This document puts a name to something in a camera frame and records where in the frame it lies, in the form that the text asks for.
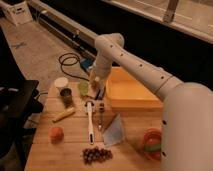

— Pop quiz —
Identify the bunch of dark grapes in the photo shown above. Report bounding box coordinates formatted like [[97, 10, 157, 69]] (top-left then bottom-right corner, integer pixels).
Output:
[[82, 147, 113, 164]]

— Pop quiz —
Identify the yellow plastic bin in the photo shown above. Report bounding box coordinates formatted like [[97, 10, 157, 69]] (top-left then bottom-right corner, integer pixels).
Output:
[[106, 67, 162, 109]]

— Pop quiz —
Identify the black chair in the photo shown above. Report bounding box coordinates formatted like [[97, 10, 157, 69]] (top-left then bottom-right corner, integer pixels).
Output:
[[0, 80, 43, 168]]

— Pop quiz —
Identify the green plastic cup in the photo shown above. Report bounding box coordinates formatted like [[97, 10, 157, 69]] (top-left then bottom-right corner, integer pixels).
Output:
[[78, 81, 89, 97]]

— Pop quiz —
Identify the dark metal cup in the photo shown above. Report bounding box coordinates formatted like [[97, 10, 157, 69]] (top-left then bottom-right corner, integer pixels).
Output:
[[60, 88, 72, 107]]

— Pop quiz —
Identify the orange peach toy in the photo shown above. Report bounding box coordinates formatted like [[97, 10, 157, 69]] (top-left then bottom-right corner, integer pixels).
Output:
[[49, 127, 64, 142]]

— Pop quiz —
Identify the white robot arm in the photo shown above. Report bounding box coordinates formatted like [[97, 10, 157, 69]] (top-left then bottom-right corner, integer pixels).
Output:
[[90, 33, 213, 171]]

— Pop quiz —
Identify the blue cloth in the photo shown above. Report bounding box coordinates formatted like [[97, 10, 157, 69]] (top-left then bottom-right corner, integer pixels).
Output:
[[103, 115, 125, 147]]

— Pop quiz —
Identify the blue power box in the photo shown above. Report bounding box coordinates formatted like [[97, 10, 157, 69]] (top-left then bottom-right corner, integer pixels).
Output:
[[80, 59, 93, 71]]

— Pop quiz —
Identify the white cardboard box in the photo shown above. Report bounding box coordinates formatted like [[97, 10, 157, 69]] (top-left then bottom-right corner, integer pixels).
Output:
[[0, 0, 33, 26]]

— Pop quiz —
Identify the red bowl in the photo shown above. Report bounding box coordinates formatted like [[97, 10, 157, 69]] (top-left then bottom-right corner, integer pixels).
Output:
[[141, 128, 161, 161]]

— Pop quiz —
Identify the wooden block eraser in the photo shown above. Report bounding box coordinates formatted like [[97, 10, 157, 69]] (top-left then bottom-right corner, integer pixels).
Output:
[[87, 88, 100, 99]]

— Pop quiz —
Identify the green cucumber toy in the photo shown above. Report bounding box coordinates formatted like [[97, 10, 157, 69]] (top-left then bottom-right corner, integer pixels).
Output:
[[144, 144, 161, 152]]

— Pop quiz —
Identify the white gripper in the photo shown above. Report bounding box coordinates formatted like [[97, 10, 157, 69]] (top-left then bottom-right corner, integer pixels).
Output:
[[89, 69, 106, 90]]

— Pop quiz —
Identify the grey blue sponge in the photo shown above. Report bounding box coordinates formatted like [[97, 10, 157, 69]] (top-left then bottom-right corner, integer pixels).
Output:
[[97, 87, 106, 100]]

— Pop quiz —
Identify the black coiled cable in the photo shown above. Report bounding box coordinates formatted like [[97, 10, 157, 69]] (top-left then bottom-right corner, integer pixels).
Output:
[[58, 52, 90, 83]]

